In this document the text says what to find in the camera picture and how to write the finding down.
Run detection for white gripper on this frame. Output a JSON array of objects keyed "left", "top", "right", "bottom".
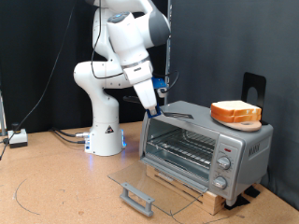
[{"left": 133, "top": 77, "right": 159, "bottom": 114}]

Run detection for toast slice on oven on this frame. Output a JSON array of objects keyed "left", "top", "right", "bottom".
[{"left": 210, "top": 110, "right": 263, "bottom": 133}]

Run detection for grey toaster oven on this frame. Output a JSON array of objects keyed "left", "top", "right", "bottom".
[{"left": 138, "top": 100, "right": 275, "bottom": 207}]

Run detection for vertical metal pole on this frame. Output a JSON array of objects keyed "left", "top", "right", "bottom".
[{"left": 164, "top": 0, "right": 173, "bottom": 105}]

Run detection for silver temperature knob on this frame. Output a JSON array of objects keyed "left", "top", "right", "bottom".
[{"left": 217, "top": 156, "right": 232, "bottom": 171}]

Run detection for silver timer knob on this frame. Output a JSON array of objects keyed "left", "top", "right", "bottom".
[{"left": 212, "top": 175, "right": 228, "bottom": 190}]

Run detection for wooden block base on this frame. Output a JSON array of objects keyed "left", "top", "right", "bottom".
[{"left": 145, "top": 164, "right": 227, "bottom": 216}]

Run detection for black metal bookend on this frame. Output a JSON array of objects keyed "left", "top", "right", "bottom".
[{"left": 241, "top": 72, "right": 269, "bottom": 126}]

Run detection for black foam pad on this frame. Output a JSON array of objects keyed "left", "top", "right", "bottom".
[
  {"left": 223, "top": 194, "right": 250, "bottom": 211},
  {"left": 244, "top": 185, "right": 262, "bottom": 199}
]

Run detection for emergency stop button box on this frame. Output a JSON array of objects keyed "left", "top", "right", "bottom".
[{"left": 7, "top": 122, "right": 29, "bottom": 149}]

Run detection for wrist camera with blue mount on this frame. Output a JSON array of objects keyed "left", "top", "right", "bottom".
[{"left": 151, "top": 77, "right": 168, "bottom": 98}]

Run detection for wire oven rack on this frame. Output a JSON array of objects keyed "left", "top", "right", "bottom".
[{"left": 146, "top": 129, "right": 217, "bottom": 171}]

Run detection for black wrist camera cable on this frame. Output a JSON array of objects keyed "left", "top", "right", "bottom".
[{"left": 91, "top": 0, "right": 180, "bottom": 94}]

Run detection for robot base cables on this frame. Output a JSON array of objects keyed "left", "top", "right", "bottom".
[{"left": 50, "top": 126, "right": 92, "bottom": 145}]

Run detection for long hanging black cable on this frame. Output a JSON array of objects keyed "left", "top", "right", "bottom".
[{"left": 0, "top": 0, "right": 78, "bottom": 161}]

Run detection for metal frame post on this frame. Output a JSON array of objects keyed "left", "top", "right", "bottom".
[{"left": 0, "top": 90, "right": 7, "bottom": 137}]

